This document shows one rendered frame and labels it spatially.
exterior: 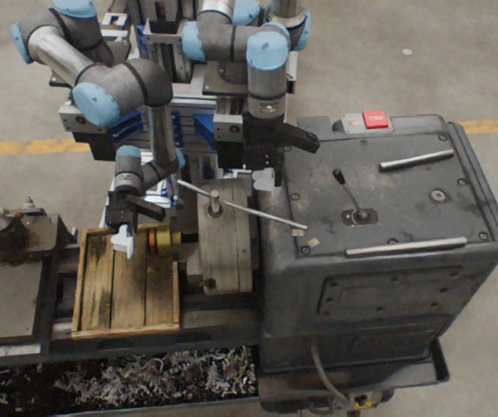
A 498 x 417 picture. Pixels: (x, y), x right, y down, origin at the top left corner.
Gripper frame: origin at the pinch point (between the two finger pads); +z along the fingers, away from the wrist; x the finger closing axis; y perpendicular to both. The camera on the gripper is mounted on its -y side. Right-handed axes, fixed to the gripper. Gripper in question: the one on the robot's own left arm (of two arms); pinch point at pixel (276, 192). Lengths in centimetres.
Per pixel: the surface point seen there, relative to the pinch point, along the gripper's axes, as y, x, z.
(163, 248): 28.9, -10.9, 23.7
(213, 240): 15.4, -2.5, 14.9
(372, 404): -39, -14, 112
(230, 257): 11.4, -0.2, 19.1
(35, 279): 67, -16, 36
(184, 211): 22.6, -16.1, 15.8
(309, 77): -51, -224, 73
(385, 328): -32, -1, 52
